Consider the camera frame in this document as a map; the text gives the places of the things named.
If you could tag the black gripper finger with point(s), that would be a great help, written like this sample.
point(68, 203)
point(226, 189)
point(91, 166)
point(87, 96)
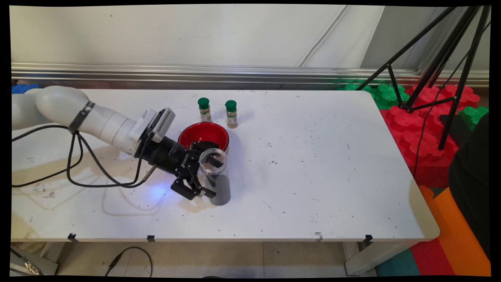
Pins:
point(201, 147)
point(188, 190)

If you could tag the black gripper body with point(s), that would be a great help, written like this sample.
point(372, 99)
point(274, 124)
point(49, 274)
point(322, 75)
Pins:
point(168, 154)

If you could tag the clear plastic jar black seeds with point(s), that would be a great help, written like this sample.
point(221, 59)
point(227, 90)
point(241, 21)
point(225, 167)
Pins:
point(221, 192)

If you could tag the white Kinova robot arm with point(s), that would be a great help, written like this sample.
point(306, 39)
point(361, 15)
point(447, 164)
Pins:
point(58, 105)

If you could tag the black seed pile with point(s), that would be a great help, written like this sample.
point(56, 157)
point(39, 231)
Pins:
point(215, 144)

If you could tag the red bowl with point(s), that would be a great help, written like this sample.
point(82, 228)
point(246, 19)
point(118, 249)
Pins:
point(199, 131)

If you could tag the spice bottle green cap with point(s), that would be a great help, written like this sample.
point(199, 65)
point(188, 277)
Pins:
point(231, 105)
point(204, 103)

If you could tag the grey table leg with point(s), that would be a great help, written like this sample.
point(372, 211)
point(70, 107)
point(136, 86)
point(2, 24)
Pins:
point(17, 258)

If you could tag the white table leg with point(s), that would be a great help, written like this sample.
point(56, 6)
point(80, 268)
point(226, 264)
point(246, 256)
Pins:
point(364, 262)

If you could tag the red and green foam mat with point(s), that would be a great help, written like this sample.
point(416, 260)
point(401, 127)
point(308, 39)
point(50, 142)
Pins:
point(387, 96)

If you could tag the teal foam floor mat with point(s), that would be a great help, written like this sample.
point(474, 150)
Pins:
point(399, 266)

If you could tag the red foam blocks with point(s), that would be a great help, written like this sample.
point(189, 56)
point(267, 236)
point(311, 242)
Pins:
point(426, 156)

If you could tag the red foam floor mat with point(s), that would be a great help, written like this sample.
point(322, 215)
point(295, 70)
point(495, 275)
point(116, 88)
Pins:
point(430, 258)

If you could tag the black tripod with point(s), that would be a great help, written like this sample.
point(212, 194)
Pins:
point(463, 78)

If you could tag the green foam block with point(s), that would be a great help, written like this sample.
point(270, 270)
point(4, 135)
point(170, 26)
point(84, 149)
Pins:
point(473, 115)

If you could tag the orange foam floor mat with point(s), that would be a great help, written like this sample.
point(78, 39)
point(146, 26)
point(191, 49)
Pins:
point(462, 243)

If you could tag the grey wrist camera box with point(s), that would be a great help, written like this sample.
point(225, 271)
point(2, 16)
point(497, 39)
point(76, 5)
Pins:
point(162, 123)

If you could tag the aluminium wall rail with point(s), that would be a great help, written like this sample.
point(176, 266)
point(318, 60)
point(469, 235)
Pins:
point(235, 72)

